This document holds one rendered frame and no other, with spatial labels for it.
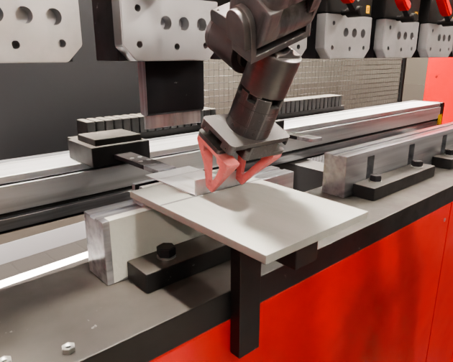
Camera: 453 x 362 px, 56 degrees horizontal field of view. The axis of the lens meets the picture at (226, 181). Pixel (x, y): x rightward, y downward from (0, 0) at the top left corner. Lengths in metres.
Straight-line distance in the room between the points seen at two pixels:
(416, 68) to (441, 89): 1.90
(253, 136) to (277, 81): 0.08
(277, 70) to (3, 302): 0.45
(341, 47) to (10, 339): 0.70
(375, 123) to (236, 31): 1.17
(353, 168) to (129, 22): 0.61
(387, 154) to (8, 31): 0.86
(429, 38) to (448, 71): 1.54
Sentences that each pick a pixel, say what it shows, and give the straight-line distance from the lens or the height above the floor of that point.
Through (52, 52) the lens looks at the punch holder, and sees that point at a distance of 0.52.
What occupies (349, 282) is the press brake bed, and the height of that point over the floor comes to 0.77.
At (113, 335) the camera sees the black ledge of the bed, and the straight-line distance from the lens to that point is 0.53.
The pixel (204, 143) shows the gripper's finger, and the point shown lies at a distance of 0.53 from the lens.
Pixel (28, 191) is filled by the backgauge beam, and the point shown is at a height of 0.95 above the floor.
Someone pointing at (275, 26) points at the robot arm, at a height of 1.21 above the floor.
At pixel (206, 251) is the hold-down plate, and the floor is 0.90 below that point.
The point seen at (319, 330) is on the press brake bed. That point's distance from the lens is 0.82.
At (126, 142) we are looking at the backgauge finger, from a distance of 0.83.
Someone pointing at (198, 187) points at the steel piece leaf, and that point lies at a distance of 0.57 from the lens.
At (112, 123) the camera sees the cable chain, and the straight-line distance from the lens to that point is 1.01.
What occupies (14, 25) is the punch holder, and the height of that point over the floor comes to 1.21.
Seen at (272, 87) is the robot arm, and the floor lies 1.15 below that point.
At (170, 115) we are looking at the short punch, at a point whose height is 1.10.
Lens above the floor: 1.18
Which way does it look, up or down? 17 degrees down
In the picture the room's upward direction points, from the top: straight up
